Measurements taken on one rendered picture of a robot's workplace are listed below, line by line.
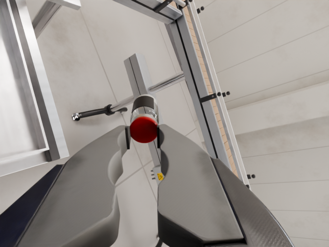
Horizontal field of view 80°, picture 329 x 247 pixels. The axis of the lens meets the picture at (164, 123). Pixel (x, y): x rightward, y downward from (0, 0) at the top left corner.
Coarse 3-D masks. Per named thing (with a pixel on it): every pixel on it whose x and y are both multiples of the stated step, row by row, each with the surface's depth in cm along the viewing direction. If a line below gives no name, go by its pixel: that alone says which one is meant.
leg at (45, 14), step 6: (42, 6) 75; (48, 6) 74; (54, 6) 73; (60, 6) 74; (42, 12) 76; (48, 12) 76; (54, 12) 76; (36, 18) 79; (42, 18) 78; (48, 18) 78; (36, 24) 81; (42, 24) 81; (36, 30) 84; (42, 30) 85; (36, 36) 87
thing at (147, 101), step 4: (144, 96) 16; (148, 96) 17; (136, 100) 16; (140, 100) 16; (144, 100) 16; (148, 100) 16; (152, 100) 16; (136, 104) 15; (140, 104) 15; (144, 104) 15; (148, 104) 15; (152, 104) 15; (132, 108) 16; (136, 108) 15; (152, 108) 15
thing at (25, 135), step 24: (0, 0) 40; (0, 24) 39; (0, 48) 38; (0, 72) 37; (24, 72) 38; (0, 96) 37; (24, 96) 40; (0, 120) 36; (24, 120) 39; (0, 144) 35; (24, 144) 38
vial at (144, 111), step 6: (138, 96) 17; (150, 96) 17; (156, 102) 17; (138, 108) 15; (144, 108) 14; (150, 108) 15; (156, 108) 16; (132, 114) 15; (138, 114) 14; (144, 114) 14; (150, 114) 14; (156, 114) 15; (132, 120) 14; (156, 120) 14
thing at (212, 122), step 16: (192, 0) 96; (192, 16) 99; (176, 32) 103; (192, 32) 103; (192, 48) 99; (192, 64) 100; (208, 64) 99; (192, 80) 102; (208, 80) 104; (192, 96) 103; (208, 96) 97; (224, 96) 106; (208, 112) 99; (224, 112) 104; (208, 128) 101; (224, 128) 98; (208, 144) 102; (224, 144) 100; (224, 160) 98; (240, 160) 103; (240, 176) 98
